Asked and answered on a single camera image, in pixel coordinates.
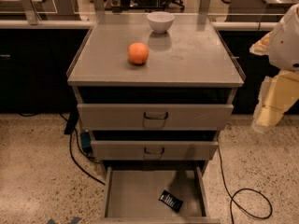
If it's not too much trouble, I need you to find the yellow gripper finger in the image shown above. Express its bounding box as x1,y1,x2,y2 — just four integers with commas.
249,32,272,56
251,70,299,133

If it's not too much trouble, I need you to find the grey top drawer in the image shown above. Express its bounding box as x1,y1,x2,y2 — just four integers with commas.
78,104,233,131

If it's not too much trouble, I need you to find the grey drawer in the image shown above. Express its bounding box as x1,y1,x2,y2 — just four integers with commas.
92,141,218,161
78,104,233,131
91,163,221,224

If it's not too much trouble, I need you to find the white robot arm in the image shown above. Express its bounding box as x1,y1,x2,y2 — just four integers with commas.
249,4,299,133

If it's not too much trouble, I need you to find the grey metal drawer cabinet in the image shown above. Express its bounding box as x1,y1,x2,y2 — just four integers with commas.
66,12,246,224

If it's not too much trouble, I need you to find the grey open bottom drawer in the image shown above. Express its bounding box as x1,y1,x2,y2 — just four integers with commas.
91,163,221,224

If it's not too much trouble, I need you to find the grey middle drawer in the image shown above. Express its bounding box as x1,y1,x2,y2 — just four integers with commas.
92,141,218,161

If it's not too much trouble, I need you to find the steel counter background right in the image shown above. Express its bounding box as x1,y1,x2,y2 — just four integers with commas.
226,0,299,22

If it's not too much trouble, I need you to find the white bowl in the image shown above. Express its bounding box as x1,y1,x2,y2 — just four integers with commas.
147,11,175,34

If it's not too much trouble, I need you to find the orange fruit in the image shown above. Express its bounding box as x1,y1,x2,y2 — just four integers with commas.
127,43,149,64

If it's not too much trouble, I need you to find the black snack packet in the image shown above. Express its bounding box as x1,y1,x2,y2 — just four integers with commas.
159,190,183,213

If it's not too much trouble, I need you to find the blue power adapter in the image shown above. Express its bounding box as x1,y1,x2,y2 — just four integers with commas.
80,132,93,153

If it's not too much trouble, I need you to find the steel table background left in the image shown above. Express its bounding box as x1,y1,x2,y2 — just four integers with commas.
0,0,80,21

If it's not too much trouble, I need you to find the black floor cable right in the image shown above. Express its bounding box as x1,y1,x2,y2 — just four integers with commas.
217,146,274,224

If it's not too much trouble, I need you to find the black floor cable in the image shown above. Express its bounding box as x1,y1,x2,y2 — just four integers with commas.
18,111,107,187
217,146,274,224

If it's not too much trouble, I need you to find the black floor cable left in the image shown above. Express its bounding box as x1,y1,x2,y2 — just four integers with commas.
18,111,107,187

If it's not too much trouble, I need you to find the white counter rail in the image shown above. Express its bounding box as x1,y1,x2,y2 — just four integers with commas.
0,20,278,31

